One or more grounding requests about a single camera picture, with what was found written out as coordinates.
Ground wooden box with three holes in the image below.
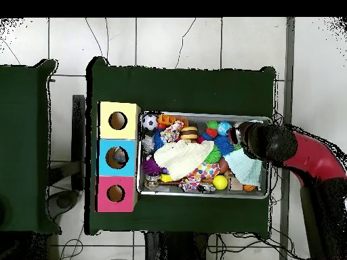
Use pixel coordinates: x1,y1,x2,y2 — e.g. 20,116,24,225
96,100,142,213

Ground mint green cloth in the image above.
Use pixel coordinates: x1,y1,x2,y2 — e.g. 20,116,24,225
224,148,264,190

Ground colourful dotted packet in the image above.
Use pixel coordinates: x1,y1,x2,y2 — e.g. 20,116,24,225
160,120,185,144

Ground black stand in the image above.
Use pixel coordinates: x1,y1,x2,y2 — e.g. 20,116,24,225
47,94,87,217

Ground cream yellow cloth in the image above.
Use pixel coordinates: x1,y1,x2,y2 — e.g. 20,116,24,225
153,139,215,182

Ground yellow ball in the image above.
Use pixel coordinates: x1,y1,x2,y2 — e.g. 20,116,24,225
212,175,229,191

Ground green spiky ball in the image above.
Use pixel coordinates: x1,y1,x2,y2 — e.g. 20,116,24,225
203,143,223,165

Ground blue globe ball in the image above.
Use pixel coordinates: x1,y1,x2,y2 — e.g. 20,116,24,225
216,121,233,136

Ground black and white soccer ball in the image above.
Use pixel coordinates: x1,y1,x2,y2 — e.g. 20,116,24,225
141,114,159,133

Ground clear shallow bin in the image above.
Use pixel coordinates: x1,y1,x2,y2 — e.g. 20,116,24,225
137,111,274,200

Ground large blue spiky ball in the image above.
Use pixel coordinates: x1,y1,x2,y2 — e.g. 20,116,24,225
213,135,236,158

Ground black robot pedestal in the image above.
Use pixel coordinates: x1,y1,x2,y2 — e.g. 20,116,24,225
143,232,218,260

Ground orange plastic toy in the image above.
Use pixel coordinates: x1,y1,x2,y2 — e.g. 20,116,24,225
157,114,190,129

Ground toy burger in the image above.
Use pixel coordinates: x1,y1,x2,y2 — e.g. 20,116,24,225
180,126,199,142

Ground clear plastic packet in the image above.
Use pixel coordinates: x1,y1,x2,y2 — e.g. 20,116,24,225
113,150,129,166

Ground dark green table cloth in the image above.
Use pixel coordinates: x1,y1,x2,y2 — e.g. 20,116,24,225
85,56,277,239
0,58,60,235

